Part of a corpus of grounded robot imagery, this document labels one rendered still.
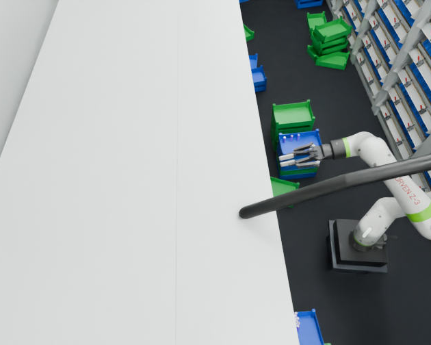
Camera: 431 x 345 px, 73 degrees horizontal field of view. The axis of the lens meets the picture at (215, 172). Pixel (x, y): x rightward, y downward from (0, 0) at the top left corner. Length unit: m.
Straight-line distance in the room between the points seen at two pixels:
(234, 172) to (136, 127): 0.28
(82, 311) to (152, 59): 0.67
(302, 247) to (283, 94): 1.57
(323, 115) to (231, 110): 2.33
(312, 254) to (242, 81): 1.76
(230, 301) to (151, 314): 0.14
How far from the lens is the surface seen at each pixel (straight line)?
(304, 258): 2.35
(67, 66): 1.04
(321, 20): 4.14
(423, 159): 0.54
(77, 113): 0.88
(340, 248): 2.01
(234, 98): 0.77
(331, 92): 3.25
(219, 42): 0.94
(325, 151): 1.44
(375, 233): 1.83
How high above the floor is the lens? 2.25
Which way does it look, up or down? 59 degrees down
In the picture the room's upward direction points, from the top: 12 degrees counter-clockwise
